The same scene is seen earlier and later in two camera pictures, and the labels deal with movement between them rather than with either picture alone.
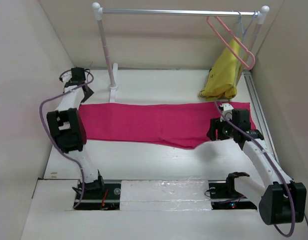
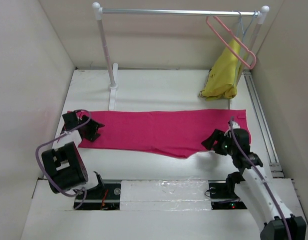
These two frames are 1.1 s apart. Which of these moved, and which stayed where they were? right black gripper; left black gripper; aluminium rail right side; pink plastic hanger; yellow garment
Moved: left black gripper; right black gripper
Stayed: pink plastic hanger; yellow garment; aluminium rail right side
